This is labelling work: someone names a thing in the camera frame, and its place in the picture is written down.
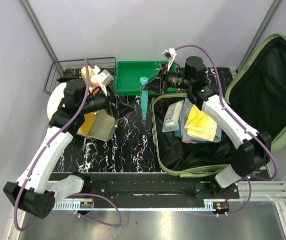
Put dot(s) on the white blue packet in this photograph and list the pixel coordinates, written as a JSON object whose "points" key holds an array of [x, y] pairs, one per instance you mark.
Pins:
{"points": [[172, 117]]}

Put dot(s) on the teal folded cloth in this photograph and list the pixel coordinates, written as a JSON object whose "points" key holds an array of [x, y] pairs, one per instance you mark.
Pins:
{"points": [[181, 132]]}

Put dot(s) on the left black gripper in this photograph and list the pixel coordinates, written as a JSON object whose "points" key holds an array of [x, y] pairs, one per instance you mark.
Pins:
{"points": [[121, 108]]}

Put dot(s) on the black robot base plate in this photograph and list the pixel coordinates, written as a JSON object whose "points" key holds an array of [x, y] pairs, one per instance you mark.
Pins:
{"points": [[158, 182]]}

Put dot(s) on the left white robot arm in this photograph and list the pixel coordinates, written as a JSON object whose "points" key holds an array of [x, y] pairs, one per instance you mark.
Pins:
{"points": [[73, 109]]}

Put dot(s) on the green plastic tray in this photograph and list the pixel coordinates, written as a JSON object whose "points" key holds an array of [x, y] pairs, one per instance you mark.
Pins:
{"points": [[128, 74]]}

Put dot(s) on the grey folded cloth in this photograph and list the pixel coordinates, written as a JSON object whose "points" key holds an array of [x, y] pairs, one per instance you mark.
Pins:
{"points": [[184, 115]]}

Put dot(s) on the green hard-shell suitcase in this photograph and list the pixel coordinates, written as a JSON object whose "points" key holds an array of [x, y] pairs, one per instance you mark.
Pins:
{"points": [[250, 115]]}

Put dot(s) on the white orange cylindrical container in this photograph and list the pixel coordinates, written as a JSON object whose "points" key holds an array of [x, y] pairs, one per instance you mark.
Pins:
{"points": [[55, 99]]}

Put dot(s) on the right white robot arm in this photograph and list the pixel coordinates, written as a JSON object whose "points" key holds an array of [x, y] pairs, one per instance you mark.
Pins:
{"points": [[253, 149]]}

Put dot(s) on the teal toothbrush tube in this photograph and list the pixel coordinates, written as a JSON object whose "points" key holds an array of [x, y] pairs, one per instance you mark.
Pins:
{"points": [[144, 98]]}

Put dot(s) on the black wire rack basket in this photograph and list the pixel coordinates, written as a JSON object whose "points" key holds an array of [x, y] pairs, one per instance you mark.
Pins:
{"points": [[63, 71]]}

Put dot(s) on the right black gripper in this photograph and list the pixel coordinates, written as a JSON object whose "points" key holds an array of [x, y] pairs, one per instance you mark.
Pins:
{"points": [[153, 85]]}

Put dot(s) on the pink foam cup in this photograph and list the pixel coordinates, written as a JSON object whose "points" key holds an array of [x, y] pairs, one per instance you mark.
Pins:
{"points": [[94, 83]]}

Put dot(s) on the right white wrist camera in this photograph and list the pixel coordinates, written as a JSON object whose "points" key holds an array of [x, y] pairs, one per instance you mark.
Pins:
{"points": [[170, 56]]}

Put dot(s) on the yellow plastic bottle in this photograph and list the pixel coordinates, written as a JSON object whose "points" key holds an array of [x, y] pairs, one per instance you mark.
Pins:
{"points": [[84, 72]]}

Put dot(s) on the yellow towel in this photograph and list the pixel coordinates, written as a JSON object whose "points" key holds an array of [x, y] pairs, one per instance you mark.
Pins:
{"points": [[200, 125]]}

